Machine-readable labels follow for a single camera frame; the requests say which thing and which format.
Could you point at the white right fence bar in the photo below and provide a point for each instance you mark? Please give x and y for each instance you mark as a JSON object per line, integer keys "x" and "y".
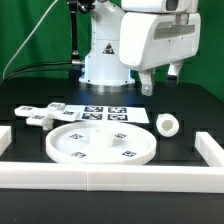
{"x": 209, "y": 149}

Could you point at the white marker sheet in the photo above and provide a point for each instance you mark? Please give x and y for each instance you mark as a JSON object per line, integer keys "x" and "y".
{"x": 110, "y": 113}

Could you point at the white round table top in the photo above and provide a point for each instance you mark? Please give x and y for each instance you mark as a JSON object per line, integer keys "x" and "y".
{"x": 100, "y": 142}

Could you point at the white cross table base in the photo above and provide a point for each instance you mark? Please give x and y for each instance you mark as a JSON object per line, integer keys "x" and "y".
{"x": 45, "y": 117}

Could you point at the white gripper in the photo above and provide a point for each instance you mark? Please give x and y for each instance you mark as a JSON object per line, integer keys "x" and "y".
{"x": 151, "y": 40}

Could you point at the white left fence block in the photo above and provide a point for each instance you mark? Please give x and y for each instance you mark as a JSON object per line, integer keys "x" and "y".
{"x": 5, "y": 138}

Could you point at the white fence bar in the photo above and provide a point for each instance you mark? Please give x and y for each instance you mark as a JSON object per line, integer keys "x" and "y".
{"x": 22, "y": 175}
{"x": 209, "y": 149}

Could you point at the white front fence bar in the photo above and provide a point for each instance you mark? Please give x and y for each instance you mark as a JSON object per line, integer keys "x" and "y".
{"x": 22, "y": 175}

